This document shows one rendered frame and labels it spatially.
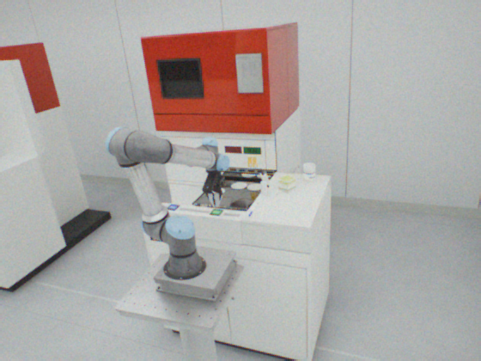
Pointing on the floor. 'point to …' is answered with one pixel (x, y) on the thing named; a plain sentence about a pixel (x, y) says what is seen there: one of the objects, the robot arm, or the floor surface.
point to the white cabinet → (271, 296)
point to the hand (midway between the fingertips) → (215, 205)
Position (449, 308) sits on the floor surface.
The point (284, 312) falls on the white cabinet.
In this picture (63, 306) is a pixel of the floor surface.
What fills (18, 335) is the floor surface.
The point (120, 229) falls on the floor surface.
